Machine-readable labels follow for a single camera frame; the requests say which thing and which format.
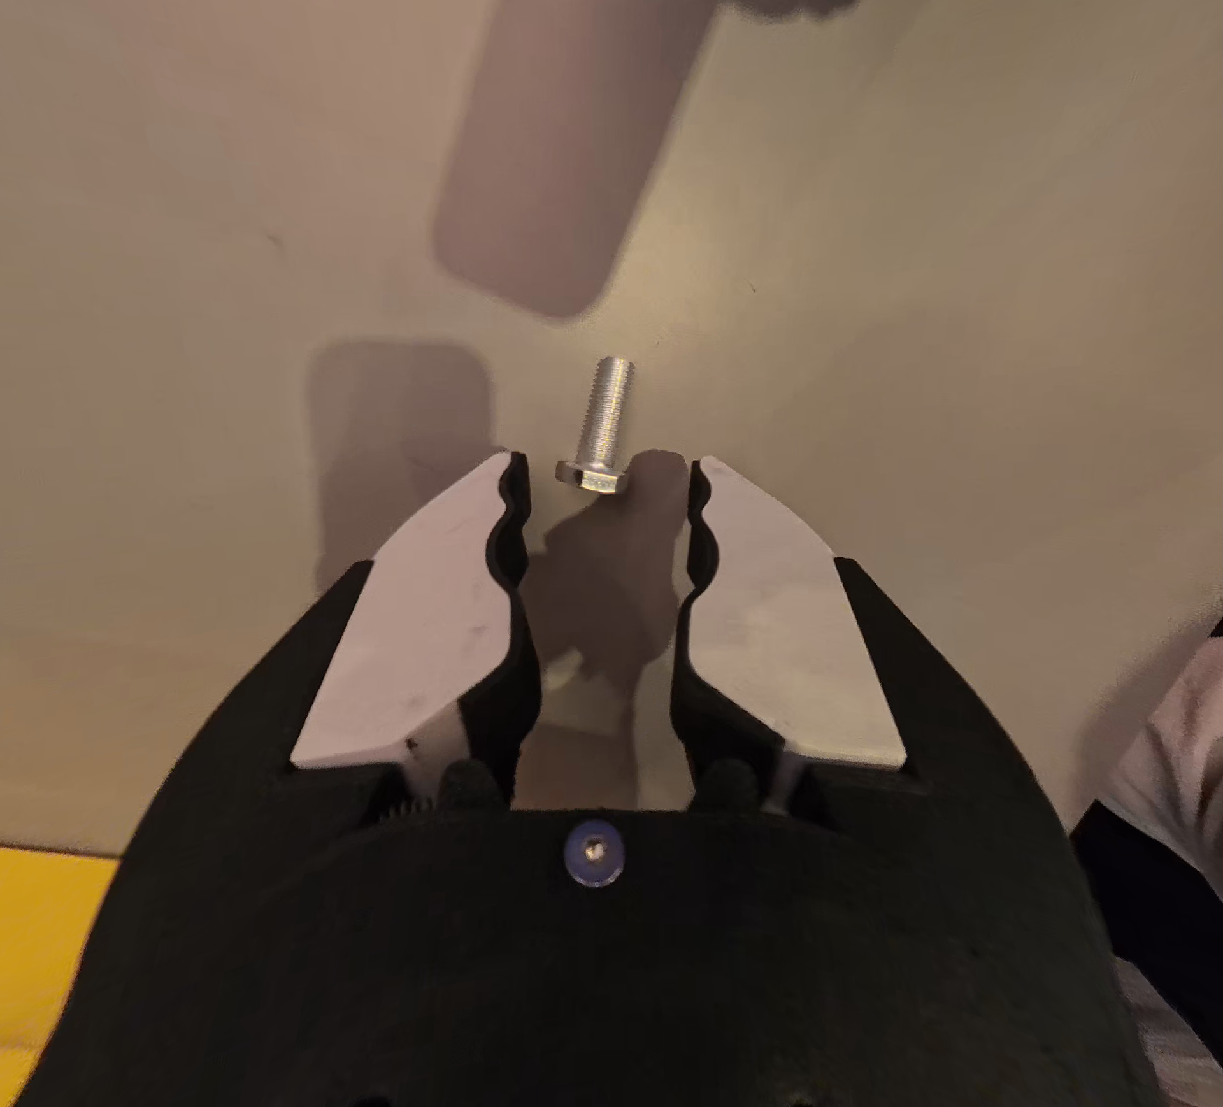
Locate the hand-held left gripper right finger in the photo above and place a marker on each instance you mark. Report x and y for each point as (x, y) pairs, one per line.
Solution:
(793, 629)

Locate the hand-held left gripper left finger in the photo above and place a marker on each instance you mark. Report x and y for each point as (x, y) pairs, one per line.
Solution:
(410, 629)

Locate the steel hex bolt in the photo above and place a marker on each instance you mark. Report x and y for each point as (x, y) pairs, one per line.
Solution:
(607, 418)

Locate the yellow parts bin with divider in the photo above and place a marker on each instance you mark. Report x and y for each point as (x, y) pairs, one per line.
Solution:
(47, 935)

